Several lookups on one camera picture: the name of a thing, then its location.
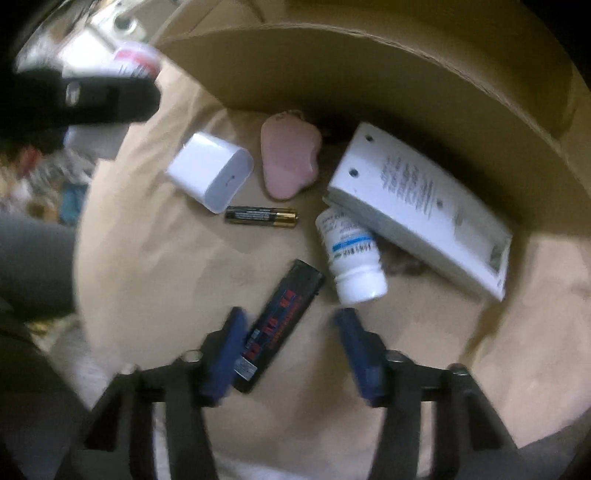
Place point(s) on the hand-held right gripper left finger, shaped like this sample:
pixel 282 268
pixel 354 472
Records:
pixel 226 355

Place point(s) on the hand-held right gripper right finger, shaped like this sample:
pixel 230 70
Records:
pixel 361 355

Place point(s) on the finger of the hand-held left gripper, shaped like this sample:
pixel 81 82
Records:
pixel 115 99

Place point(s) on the white bottle with red label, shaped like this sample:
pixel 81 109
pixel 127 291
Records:
pixel 136 60

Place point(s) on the black lighter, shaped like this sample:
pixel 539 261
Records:
pixel 277 325

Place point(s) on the white pill bottle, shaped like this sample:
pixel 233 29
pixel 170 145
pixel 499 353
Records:
pixel 355 277

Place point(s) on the white charger adapter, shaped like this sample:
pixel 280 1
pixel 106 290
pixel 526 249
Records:
pixel 210 170

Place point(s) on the black and gold battery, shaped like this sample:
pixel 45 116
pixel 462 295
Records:
pixel 261 217

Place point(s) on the white battery charger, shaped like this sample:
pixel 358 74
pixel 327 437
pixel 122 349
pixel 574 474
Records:
pixel 415 198

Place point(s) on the pink perfume bottle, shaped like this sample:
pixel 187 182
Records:
pixel 288 157

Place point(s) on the brown cardboard box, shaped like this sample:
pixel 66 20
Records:
pixel 415 92

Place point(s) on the person's left forearm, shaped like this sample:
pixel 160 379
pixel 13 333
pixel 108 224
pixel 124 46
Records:
pixel 32 263

